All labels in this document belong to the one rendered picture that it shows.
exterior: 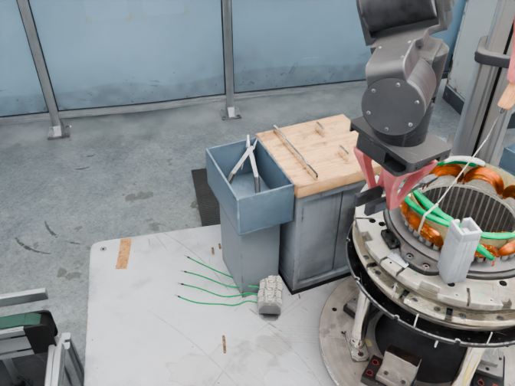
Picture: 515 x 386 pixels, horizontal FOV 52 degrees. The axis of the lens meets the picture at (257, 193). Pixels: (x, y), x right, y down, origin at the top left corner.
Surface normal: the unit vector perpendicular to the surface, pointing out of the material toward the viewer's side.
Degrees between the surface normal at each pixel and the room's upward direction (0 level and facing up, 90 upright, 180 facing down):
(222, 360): 0
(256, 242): 90
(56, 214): 0
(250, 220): 90
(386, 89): 89
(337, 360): 0
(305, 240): 90
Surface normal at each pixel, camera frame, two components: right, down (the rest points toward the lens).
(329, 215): 0.39, 0.58
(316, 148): 0.00, -0.78
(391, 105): -0.43, 0.55
